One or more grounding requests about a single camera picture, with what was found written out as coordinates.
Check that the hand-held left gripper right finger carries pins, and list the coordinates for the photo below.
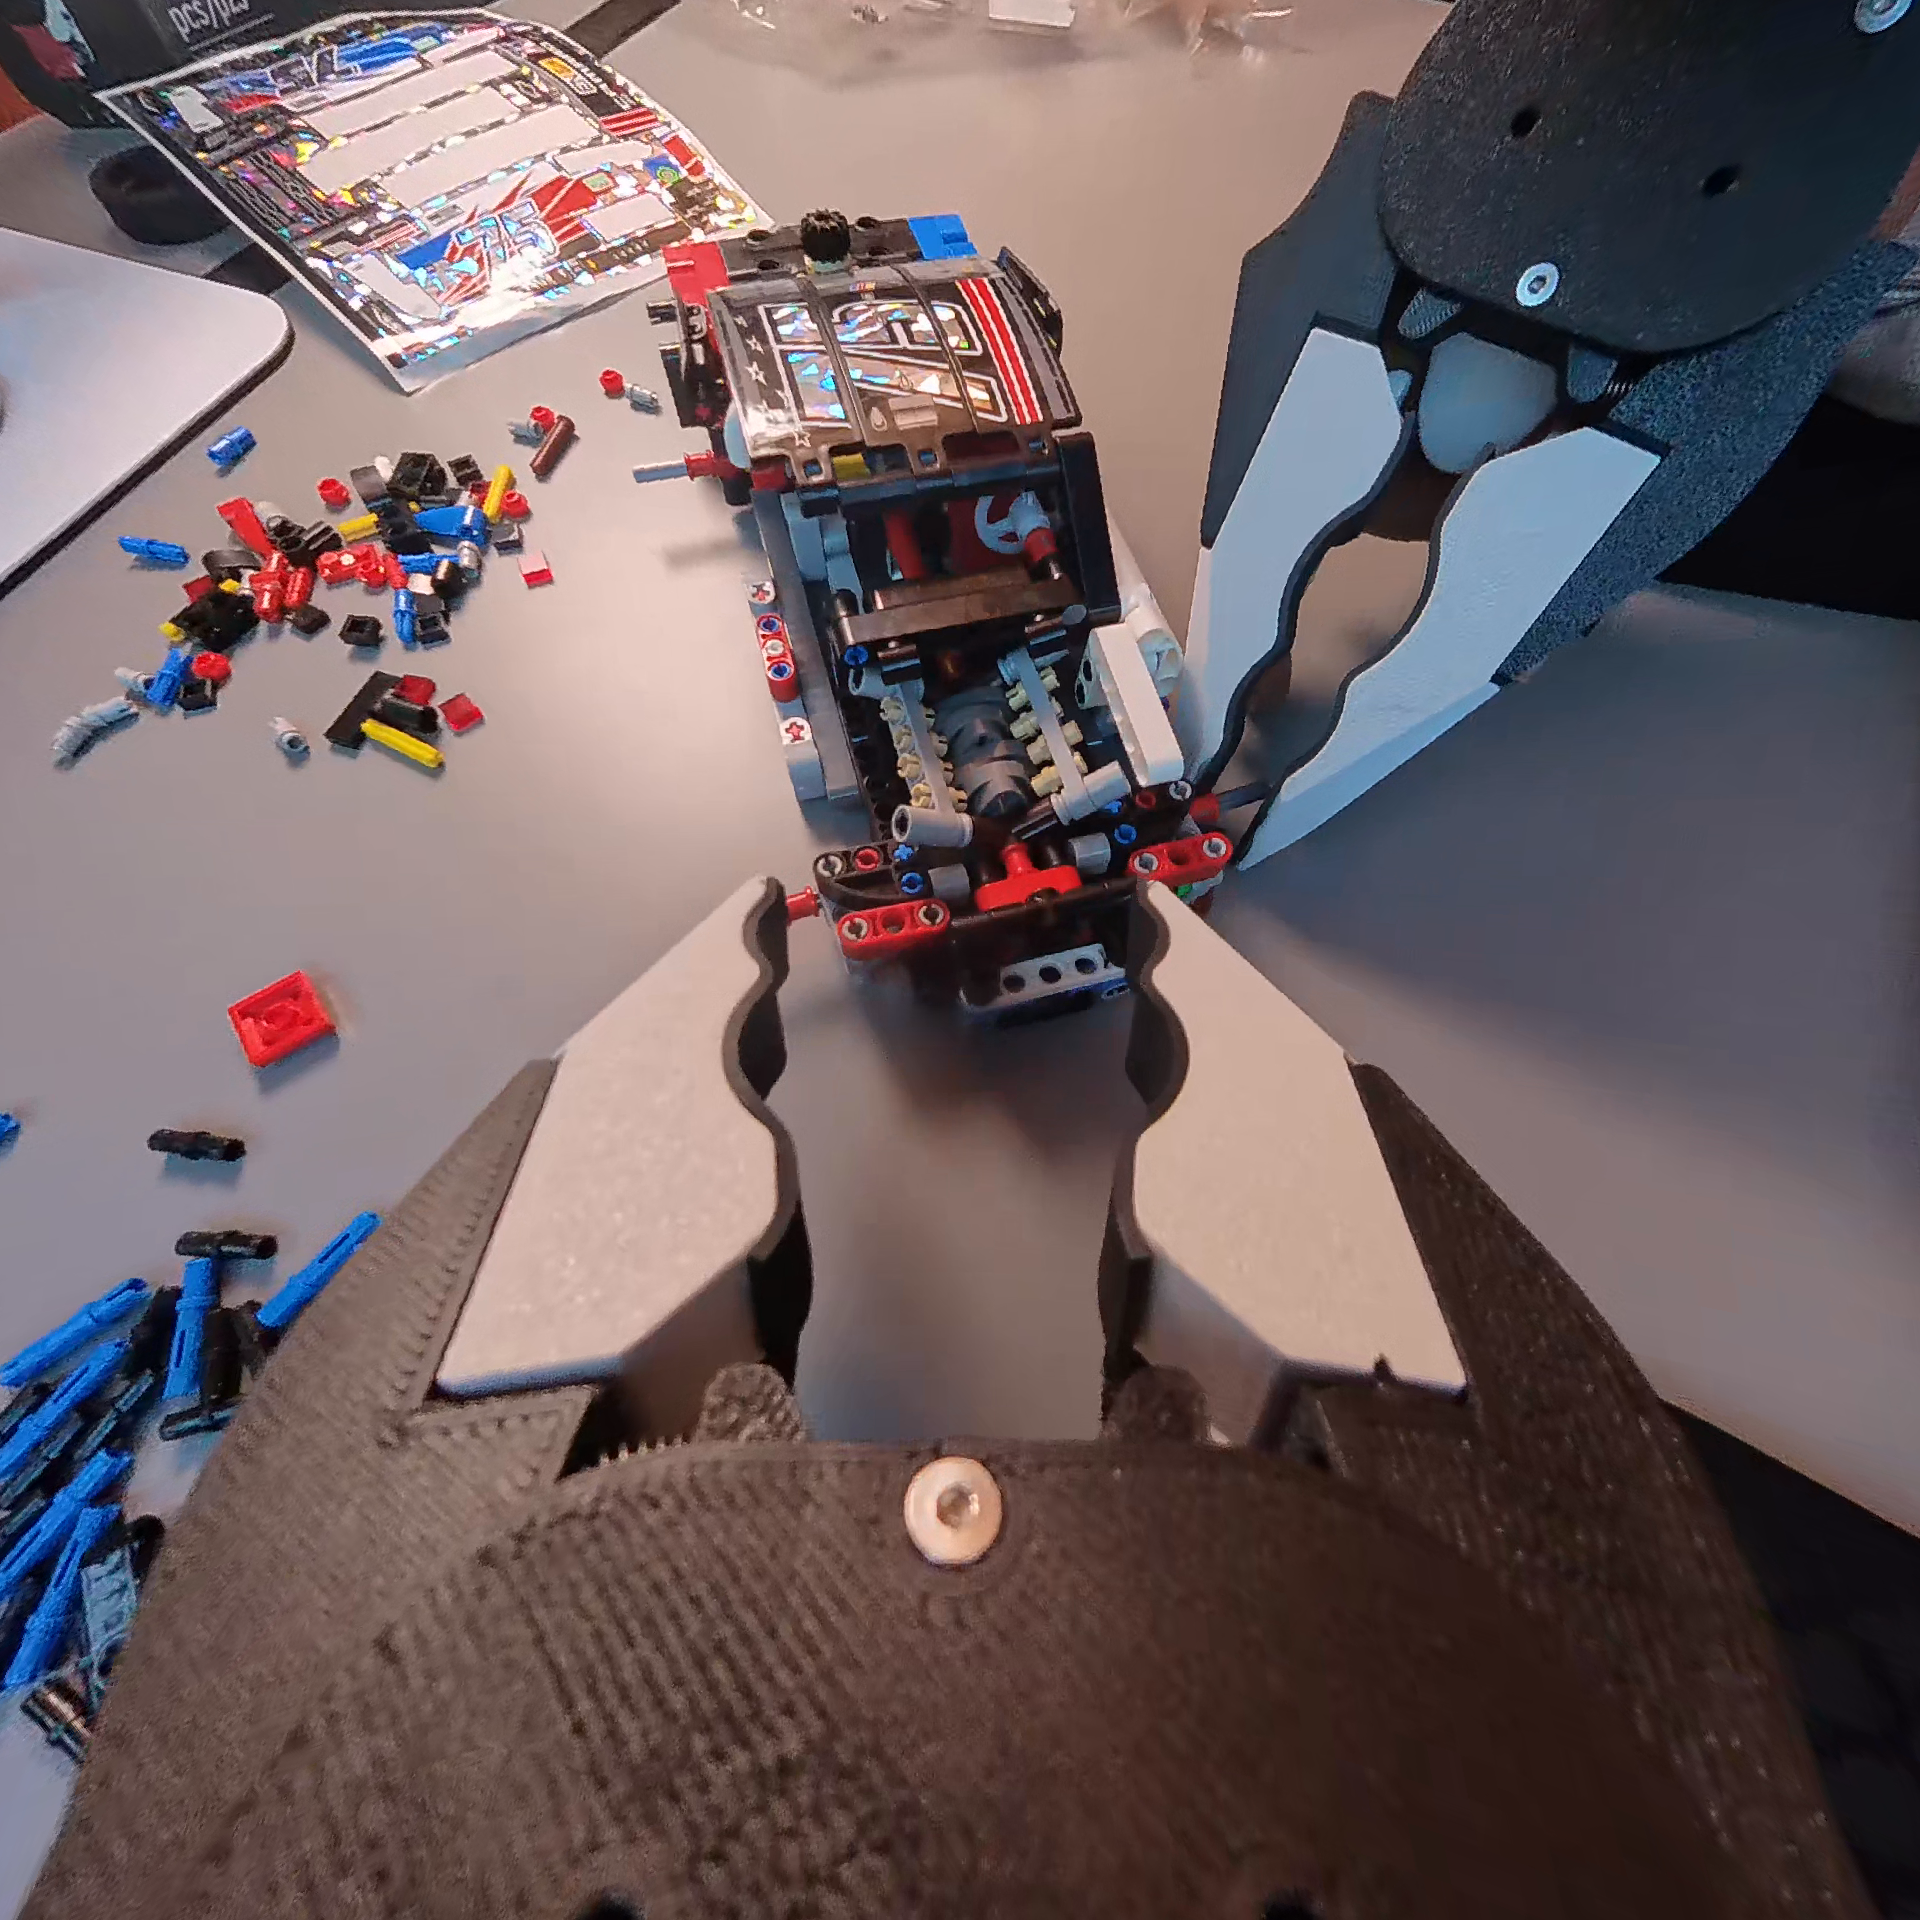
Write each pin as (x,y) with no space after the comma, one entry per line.
(1289,1214)

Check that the blue lego axle pin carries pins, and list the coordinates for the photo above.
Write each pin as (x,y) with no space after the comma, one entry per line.
(318,1270)

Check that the holographic sticker sheet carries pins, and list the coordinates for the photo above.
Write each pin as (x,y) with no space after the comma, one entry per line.
(435,180)

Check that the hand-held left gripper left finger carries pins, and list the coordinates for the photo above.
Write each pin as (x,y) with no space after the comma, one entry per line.
(615,1200)

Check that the white book stand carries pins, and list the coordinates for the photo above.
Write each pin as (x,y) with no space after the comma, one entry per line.
(119,374)

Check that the red square lego plate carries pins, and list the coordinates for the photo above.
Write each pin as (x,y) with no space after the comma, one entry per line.
(283,1019)

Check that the pile of blue black pins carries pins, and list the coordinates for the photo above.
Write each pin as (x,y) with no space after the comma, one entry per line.
(77,1440)

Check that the lego car model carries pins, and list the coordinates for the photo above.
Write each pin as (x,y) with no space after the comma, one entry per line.
(901,358)

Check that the pile of small lego pieces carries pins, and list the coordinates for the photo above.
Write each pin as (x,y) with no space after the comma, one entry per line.
(271,578)

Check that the crumpled clear plastic bags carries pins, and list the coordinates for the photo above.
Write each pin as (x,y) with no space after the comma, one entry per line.
(1049,19)

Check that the black rubber tire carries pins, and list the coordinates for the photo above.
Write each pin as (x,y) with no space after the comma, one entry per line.
(150,201)

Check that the dark lego set box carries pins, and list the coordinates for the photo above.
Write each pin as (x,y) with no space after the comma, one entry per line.
(77,43)

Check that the black lego pin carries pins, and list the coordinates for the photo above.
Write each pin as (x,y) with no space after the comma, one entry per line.
(196,1145)

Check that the person's right forearm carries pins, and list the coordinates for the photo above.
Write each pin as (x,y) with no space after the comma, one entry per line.
(1881,346)

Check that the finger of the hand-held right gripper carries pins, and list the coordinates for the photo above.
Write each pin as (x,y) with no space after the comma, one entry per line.
(1289,494)
(1485,586)

